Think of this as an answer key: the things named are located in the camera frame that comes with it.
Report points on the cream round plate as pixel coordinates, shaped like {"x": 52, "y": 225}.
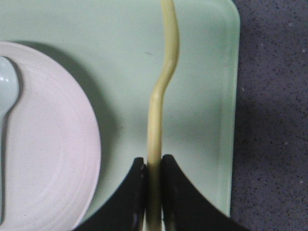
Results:
{"x": 52, "y": 151}

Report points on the light green plastic tray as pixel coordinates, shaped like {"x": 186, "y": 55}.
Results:
{"x": 114, "y": 50}

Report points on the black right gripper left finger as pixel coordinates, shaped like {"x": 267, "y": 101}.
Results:
{"x": 124, "y": 210}

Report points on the pale blue plastic spoon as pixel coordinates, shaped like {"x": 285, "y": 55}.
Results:
{"x": 9, "y": 91}

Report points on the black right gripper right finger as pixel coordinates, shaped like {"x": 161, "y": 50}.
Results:
{"x": 184, "y": 208}

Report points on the yellow plastic fork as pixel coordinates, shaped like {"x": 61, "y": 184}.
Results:
{"x": 154, "y": 126}

